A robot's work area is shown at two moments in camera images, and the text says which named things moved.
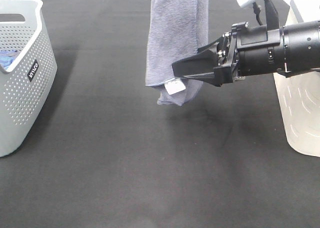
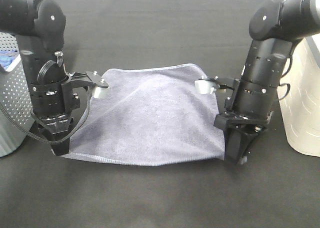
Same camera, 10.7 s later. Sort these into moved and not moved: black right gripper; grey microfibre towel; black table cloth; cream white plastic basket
Moved: black right gripper; grey microfibre towel
Not moved: cream white plastic basket; black table cloth
